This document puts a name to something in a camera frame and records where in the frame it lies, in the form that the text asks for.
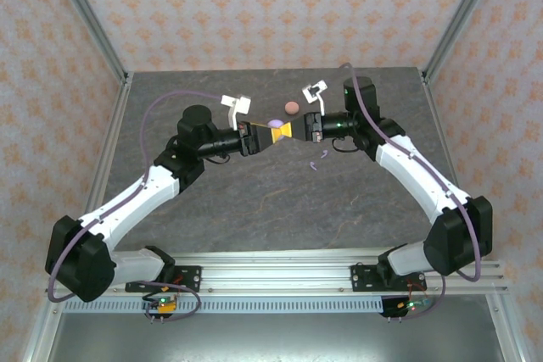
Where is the grey metal shelf sheet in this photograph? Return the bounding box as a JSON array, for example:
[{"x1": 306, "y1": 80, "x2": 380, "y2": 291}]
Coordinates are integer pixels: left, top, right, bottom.
[{"x1": 46, "y1": 313, "x2": 508, "y2": 362}]

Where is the aluminium right side rail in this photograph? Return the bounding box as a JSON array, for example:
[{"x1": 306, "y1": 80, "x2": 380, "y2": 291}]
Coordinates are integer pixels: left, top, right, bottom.
[{"x1": 419, "y1": 69, "x2": 529, "y2": 362}]

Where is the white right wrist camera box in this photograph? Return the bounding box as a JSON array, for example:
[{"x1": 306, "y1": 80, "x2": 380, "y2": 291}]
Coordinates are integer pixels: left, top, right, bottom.
[{"x1": 299, "y1": 81, "x2": 328, "y2": 116}]

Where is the aluminium left frame post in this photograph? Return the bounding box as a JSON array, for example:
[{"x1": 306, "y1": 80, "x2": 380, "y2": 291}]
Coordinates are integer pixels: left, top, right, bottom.
[{"x1": 44, "y1": 0, "x2": 131, "y2": 83}]

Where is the slotted grey cable duct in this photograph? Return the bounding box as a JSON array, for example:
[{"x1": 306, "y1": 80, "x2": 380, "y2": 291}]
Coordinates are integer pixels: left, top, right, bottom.
[{"x1": 63, "y1": 297, "x2": 385, "y2": 315}]

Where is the aluminium right frame post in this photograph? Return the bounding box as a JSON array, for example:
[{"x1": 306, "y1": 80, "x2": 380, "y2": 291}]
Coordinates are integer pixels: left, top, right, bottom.
[{"x1": 422, "y1": 0, "x2": 508, "y2": 83}]

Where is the aluminium frame post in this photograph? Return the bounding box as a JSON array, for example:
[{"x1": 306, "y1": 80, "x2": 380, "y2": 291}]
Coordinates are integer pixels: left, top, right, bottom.
[
  {"x1": 422, "y1": 0, "x2": 508, "y2": 83},
  {"x1": 44, "y1": 0, "x2": 131, "y2": 83}
]

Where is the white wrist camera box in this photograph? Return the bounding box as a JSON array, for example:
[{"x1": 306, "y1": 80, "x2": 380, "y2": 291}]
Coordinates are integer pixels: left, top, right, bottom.
[
  {"x1": 220, "y1": 93, "x2": 252, "y2": 129},
  {"x1": 299, "y1": 81, "x2": 328, "y2": 116}
]

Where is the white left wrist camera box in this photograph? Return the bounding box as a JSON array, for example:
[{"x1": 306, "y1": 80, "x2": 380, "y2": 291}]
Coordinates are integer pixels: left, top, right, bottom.
[{"x1": 220, "y1": 93, "x2": 252, "y2": 129}]

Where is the aluminium left side rail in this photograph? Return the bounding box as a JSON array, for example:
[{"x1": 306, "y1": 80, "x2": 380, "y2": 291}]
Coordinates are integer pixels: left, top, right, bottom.
[{"x1": 20, "y1": 72, "x2": 135, "y2": 362}]

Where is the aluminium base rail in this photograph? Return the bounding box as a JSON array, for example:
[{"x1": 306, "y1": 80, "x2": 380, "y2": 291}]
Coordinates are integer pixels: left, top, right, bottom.
[{"x1": 101, "y1": 244, "x2": 510, "y2": 296}]

